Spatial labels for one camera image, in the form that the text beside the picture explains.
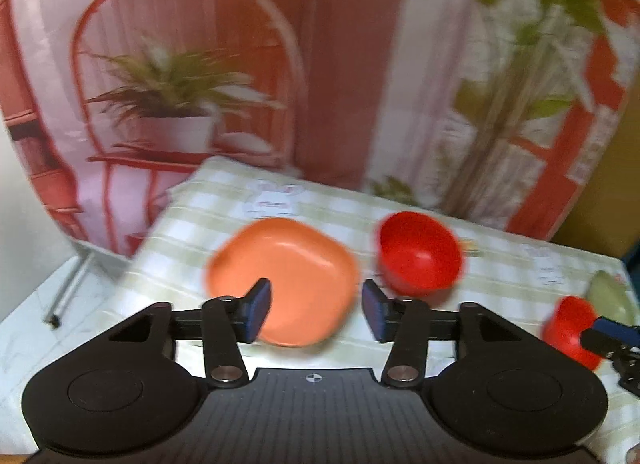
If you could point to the metal backdrop stand leg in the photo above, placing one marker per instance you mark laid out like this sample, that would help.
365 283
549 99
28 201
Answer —
67 291

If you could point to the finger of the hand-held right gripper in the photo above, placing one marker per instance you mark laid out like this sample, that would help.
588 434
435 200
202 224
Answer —
617 328
631 376

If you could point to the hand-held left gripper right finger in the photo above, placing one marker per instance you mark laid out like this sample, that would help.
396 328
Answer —
374 309

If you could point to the green square plate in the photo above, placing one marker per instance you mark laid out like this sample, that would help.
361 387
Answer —
612 296

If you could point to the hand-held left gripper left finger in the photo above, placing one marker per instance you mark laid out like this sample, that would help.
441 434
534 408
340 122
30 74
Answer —
259 309

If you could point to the red bowl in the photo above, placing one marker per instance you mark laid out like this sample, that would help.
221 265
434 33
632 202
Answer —
565 329
420 254

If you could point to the orange square plate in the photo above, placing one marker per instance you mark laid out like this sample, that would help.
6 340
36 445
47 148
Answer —
295 269

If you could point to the green checked rabbit tablecloth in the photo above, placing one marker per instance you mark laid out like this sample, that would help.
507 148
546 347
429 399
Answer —
450 244

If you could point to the printed backdrop cloth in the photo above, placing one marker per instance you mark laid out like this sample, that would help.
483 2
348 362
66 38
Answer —
350 68

